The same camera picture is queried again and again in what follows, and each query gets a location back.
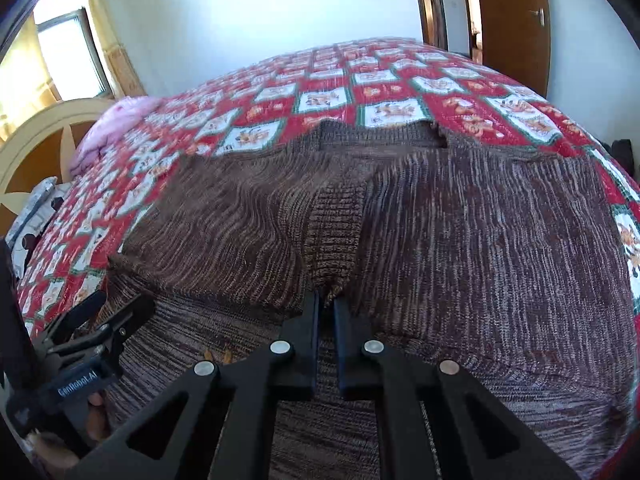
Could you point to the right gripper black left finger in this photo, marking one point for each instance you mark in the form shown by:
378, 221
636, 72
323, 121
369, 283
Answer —
215, 421

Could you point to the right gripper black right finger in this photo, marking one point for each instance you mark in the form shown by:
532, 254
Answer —
435, 421

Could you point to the brown knitted sweater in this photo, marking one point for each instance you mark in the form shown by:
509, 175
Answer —
505, 259

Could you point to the dark clothes heap on floor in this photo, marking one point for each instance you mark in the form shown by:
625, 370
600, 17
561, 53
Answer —
621, 151

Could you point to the person's left hand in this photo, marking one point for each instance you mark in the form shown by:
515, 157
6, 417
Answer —
55, 458

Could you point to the grey patterned cloth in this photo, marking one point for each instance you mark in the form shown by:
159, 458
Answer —
42, 204

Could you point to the cream wooden headboard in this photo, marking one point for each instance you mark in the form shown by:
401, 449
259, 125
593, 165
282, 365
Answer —
43, 147

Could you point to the pink pillow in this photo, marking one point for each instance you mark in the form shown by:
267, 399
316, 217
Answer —
110, 127

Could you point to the yellow curtain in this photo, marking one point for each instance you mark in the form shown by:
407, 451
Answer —
120, 73

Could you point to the red patchwork bedspread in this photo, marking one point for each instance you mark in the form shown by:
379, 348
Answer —
373, 83

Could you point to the brown wooden door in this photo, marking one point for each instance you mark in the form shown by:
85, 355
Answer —
516, 40

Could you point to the window with dark frame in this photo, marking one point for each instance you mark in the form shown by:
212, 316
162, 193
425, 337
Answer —
69, 50

